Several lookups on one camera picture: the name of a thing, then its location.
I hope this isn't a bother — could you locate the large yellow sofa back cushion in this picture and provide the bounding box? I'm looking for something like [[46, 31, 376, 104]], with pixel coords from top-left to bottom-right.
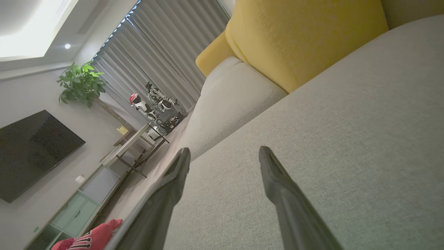
[[225, 0, 389, 93]]

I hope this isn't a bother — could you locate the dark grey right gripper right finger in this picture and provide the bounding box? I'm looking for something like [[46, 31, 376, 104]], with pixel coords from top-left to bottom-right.
[[259, 146, 344, 250]]

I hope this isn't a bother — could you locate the low grey tv cabinet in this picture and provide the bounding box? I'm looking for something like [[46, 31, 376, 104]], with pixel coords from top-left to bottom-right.
[[24, 163, 129, 250]]

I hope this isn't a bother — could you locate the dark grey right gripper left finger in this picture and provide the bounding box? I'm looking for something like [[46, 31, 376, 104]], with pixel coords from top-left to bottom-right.
[[106, 148, 191, 250]]

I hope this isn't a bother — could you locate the coffee table with black legs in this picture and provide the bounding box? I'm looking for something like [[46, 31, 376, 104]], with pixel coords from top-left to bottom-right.
[[102, 123, 170, 178]]

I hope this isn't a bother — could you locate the green potted plant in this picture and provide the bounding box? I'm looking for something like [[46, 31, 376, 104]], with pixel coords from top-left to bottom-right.
[[57, 61, 136, 132]]

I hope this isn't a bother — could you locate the red basketball jersey number 23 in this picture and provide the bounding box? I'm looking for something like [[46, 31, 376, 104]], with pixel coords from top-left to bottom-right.
[[51, 219, 123, 250]]

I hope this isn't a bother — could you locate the white robot on wheeled base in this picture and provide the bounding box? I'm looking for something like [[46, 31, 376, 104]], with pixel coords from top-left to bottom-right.
[[145, 82, 188, 136]]

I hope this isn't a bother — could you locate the small yellow sofa back cushion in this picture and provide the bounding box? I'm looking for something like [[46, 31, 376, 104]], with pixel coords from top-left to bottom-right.
[[195, 31, 237, 77]]

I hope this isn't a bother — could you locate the grey pleated curtain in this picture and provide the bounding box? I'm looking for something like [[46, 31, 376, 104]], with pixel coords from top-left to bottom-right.
[[92, 0, 231, 125]]

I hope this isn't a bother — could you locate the white robot with santa hat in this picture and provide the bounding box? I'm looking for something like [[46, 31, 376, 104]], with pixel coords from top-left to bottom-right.
[[130, 92, 157, 122]]

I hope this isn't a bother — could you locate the black flat screen television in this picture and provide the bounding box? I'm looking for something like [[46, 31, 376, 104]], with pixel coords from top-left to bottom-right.
[[0, 110, 86, 203]]

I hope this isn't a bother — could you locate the large grey sofa seat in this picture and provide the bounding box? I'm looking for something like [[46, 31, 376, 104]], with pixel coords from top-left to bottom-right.
[[163, 14, 444, 250]]

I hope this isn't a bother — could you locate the long grey sofa seat cushion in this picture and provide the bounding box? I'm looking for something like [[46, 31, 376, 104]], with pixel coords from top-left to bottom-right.
[[179, 57, 288, 161]]

